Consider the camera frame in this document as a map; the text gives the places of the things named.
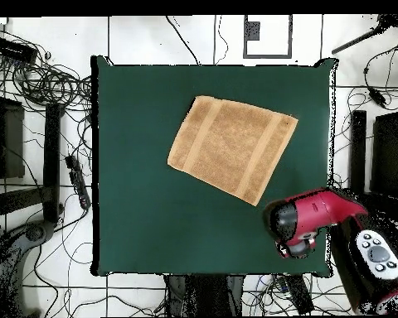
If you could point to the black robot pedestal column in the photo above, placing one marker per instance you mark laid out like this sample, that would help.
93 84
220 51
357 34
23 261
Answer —
205 294

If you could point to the grey square floor frame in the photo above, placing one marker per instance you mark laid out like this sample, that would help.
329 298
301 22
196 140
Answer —
252 31

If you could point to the orange terry towel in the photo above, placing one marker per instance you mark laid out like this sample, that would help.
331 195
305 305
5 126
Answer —
232 149

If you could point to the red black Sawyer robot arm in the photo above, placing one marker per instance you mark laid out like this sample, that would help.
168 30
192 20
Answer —
318 208

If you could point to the black power strip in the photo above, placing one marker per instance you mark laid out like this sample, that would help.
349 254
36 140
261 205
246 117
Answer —
78 182
298 293

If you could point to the black electronics box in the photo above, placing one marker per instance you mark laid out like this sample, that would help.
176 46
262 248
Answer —
13 49

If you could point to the black metal stand frame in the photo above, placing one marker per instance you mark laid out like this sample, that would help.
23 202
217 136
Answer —
51 159
357 159

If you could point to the grey caster base leg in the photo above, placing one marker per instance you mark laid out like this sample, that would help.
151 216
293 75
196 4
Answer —
30 233

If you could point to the black tripod leg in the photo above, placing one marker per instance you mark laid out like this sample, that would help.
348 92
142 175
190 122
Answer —
358 41

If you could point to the dark green table cloth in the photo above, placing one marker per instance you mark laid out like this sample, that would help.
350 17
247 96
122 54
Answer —
136 215

